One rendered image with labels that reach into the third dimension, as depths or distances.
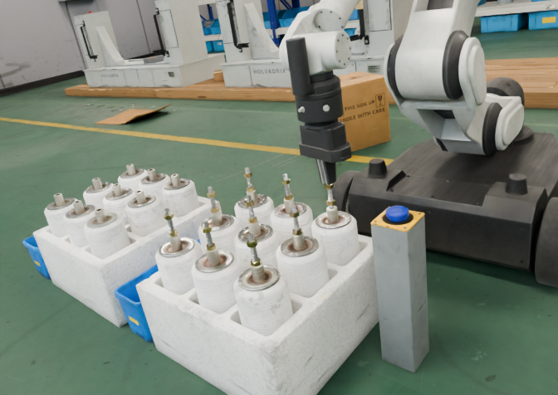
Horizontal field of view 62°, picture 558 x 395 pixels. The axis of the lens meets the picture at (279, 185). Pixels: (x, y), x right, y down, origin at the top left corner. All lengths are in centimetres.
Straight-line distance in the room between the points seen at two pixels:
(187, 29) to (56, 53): 364
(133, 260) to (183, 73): 308
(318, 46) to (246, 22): 288
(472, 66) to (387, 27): 191
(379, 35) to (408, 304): 226
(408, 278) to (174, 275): 46
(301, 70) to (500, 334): 67
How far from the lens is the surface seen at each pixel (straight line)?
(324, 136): 87
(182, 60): 419
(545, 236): 113
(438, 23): 109
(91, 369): 119
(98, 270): 119
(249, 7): 373
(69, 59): 767
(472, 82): 106
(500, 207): 115
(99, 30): 538
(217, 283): 88
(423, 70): 104
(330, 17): 92
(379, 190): 125
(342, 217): 99
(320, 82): 85
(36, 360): 130
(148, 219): 126
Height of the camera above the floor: 71
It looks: 22 degrees down
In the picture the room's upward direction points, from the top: 9 degrees counter-clockwise
